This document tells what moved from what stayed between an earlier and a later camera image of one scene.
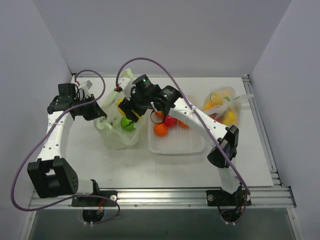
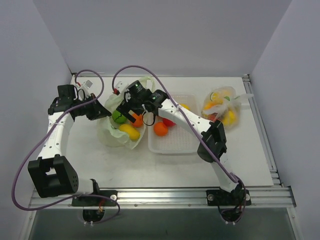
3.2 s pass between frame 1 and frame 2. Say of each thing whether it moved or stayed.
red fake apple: stayed
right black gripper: stayed
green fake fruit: moved
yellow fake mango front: moved
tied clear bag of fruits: stayed
